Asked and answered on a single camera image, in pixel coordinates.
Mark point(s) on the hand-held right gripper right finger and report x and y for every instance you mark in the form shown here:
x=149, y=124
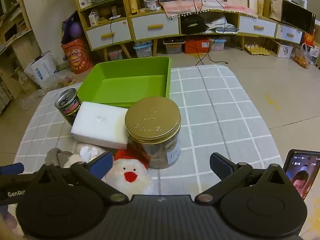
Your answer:
x=221, y=166

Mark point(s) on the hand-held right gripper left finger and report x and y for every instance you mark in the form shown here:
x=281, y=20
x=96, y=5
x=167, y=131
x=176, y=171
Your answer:
x=101, y=166

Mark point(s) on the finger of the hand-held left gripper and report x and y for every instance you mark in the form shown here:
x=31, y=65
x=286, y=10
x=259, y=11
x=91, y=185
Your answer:
x=12, y=168

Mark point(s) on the santa plush toy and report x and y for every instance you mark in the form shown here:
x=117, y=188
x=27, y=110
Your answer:
x=127, y=170

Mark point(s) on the grey plush toy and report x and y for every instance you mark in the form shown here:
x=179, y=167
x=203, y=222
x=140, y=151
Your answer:
x=53, y=156

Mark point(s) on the green plastic bin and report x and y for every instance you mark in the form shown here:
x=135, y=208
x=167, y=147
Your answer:
x=130, y=86

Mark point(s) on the white foam block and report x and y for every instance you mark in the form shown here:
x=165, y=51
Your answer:
x=100, y=126

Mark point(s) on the black drink can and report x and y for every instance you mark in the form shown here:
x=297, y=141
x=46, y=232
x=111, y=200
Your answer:
x=67, y=107

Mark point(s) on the clear jar gold lid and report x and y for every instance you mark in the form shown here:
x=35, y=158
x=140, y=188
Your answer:
x=152, y=120

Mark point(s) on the black smartphone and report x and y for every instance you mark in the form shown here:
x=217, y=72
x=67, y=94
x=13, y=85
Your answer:
x=300, y=170

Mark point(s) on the clear plastic wrap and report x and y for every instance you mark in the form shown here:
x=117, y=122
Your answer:
x=60, y=78

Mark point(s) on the white plastic bag blue print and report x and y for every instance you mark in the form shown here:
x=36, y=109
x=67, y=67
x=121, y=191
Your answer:
x=41, y=70

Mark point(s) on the red snack bag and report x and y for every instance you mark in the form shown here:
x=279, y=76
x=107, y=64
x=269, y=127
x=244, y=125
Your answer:
x=76, y=57

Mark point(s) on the small clear storage box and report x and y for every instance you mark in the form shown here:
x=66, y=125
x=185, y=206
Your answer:
x=115, y=53

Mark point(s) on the light wooden shelf rack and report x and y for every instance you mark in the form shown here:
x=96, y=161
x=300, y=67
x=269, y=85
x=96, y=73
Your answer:
x=17, y=50

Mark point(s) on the clear storage box pink contents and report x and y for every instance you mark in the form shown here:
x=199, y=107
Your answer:
x=217, y=45

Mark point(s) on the yellow egg tray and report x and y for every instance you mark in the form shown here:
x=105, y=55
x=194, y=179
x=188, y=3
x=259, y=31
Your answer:
x=257, y=49

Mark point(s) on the orange box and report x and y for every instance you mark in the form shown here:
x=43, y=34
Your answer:
x=197, y=46

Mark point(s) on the clear storage box blue lid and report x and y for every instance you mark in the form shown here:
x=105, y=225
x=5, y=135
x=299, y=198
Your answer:
x=143, y=50

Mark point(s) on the clear storage box dark contents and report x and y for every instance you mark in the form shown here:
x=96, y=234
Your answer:
x=174, y=45

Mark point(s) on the wooden crate with drawing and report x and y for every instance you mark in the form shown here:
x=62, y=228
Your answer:
x=283, y=49

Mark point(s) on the plastic bag of oranges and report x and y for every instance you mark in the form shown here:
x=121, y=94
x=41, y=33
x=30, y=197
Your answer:
x=302, y=58

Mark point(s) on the purple ball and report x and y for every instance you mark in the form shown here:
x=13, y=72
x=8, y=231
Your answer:
x=77, y=29

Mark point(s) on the pile of papers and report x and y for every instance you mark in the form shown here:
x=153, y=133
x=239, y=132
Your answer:
x=222, y=26

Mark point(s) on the black bag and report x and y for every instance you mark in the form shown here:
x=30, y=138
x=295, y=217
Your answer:
x=193, y=25

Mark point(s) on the white milk carton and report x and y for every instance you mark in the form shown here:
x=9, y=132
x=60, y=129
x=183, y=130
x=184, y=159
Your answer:
x=94, y=17

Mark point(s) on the wooden drawer console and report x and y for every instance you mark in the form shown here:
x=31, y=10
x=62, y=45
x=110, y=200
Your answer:
x=232, y=13

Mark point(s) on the wooden shelf cabinet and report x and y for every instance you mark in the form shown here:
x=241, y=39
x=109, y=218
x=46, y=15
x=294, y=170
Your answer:
x=125, y=7

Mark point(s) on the pink fringed cloth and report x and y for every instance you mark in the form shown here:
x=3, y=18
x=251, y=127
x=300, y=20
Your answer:
x=185, y=7

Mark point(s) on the yellow cylinder container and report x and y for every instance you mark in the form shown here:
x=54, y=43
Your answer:
x=133, y=3

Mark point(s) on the beige framed board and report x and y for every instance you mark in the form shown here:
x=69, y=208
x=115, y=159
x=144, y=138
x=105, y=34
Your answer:
x=271, y=7

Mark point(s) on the black flat monitor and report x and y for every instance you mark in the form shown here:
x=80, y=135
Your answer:
x=297, y=17

